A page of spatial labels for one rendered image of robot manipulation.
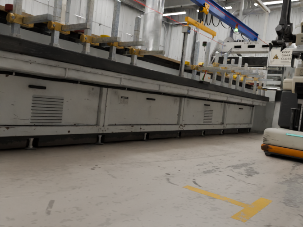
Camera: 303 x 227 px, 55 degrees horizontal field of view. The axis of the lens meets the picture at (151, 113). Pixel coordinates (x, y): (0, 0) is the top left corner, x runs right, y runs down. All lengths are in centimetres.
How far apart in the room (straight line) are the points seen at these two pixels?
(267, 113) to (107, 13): 807
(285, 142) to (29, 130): 224
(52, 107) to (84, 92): 31
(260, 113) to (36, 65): 477
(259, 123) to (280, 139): 296
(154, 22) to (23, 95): 585
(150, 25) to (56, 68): 579
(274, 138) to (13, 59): 235
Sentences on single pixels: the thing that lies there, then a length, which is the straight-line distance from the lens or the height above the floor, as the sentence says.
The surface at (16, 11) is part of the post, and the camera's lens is 185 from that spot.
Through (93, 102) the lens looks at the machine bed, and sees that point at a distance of 247.
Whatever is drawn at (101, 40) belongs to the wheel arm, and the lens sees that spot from 204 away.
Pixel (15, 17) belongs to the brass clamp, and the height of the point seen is 81.
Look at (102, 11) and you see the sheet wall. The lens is 1197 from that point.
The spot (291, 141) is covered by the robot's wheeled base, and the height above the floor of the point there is 19.
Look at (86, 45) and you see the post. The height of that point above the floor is 76.
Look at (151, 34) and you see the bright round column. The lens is 757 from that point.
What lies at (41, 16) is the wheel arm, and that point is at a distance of 169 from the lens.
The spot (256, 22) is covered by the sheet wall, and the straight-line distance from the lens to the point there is 1316.
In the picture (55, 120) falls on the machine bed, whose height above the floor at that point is 20.
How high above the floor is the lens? 45
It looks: 3 degrees down
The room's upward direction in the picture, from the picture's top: 6 degrees clockwise
